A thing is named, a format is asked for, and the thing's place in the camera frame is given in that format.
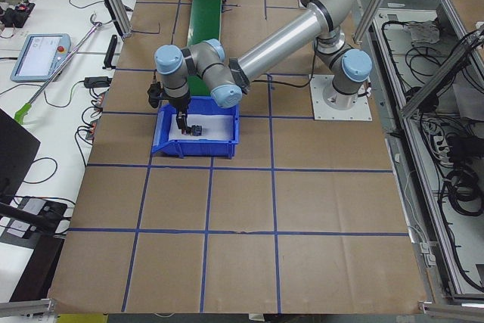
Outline black power adapter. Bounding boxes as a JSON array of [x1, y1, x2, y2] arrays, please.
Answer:
[[83, 76, 112, 89]]

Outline blue left plastic bin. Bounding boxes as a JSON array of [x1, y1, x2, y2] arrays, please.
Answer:
[[151, 96, 239, 159]]

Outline long reach grabber tool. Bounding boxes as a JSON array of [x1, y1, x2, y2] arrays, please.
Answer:
[[14, 13, 103, 125]]

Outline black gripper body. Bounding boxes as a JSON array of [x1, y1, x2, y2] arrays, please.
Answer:
[[166, 92, 191, 114]]

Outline white foam pad left bin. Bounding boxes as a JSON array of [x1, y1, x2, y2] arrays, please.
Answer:
[[168, 113, 234, 141]]

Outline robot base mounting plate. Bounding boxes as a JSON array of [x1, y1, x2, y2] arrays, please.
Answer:
[[310, 75, 372, 122]]

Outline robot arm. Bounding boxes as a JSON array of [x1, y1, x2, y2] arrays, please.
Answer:
[[147, 0, 372, 133]]

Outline red push button switch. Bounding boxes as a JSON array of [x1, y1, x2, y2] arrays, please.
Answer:
[[187, 125, 203, 137]]

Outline green conveyor belt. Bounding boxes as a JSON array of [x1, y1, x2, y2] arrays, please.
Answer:
[[185, 0, 222, 97]]

